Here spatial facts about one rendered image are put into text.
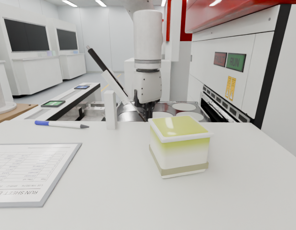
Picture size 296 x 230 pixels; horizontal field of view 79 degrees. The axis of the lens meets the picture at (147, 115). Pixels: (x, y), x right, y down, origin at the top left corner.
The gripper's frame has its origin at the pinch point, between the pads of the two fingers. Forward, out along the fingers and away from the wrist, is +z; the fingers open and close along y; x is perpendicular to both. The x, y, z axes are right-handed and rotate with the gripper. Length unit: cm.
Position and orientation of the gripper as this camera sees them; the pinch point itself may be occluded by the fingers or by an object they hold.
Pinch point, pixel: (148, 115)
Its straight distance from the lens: 62.3
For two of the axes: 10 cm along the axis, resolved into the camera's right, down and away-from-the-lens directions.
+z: 0.0, 9.4, 3.5
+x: 6.6, 2.6, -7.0
